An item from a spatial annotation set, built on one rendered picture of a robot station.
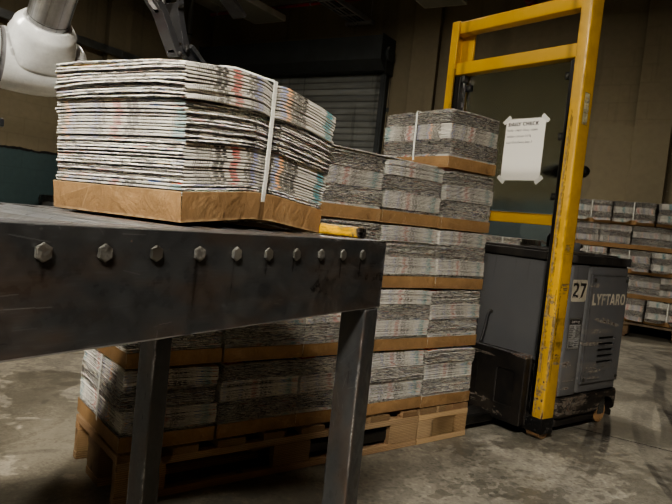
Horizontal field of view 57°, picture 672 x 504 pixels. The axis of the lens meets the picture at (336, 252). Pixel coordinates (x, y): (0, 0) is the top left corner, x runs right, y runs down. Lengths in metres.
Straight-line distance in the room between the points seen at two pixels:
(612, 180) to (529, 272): 5.43
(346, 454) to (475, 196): 1.56
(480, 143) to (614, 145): 5.88
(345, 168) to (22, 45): 0.98
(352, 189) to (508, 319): 1.23
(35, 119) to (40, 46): 7.62
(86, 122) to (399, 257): 1.44
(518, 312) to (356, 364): 1.95
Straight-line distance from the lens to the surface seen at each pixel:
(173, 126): 0.91
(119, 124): 0.99
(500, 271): 3.06
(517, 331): 3.00
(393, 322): 2.27
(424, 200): 2.31
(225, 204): 0.95
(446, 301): 2.46
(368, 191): 2.13
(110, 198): 0.99
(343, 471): 1.17
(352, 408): 1.13
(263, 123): 1.02
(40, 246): 0.60
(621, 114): 8.43
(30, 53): 1.77
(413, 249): 2.30
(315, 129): 1.14
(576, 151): 2.73
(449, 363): 2.55
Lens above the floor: 0.83
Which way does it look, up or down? 3 degrees down
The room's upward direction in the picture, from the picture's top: 6 degrees clockwise
